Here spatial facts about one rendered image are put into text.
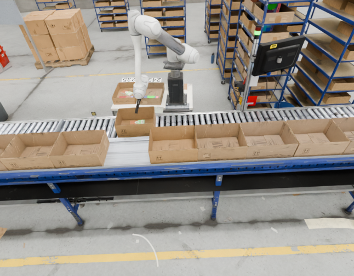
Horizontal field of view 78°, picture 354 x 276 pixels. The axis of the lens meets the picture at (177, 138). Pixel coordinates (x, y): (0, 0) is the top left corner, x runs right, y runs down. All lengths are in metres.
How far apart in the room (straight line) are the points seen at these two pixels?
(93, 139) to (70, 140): 0.21
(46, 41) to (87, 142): 4.35
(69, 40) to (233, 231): 5.23
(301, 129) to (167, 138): 1.21
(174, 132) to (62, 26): 4.49
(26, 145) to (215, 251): 2.05
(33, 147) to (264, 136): 2.13
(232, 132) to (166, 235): 1.25
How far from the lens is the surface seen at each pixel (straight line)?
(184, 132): 1.97
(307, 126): 2.28
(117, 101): 2.84
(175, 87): 2.61
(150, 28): 1.86
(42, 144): 2.39
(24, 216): 3.17
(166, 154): 1.75
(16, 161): 2.18
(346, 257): 2.82
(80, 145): 2.21
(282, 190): 2.59
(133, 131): 2.28
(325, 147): 2.09
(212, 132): 2.01
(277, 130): 2.18
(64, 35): 6.04
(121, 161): 1.94
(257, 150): 1.85
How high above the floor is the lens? 2.28
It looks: 43 degrees down
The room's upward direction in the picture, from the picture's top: 3 degrees counter-clockwise
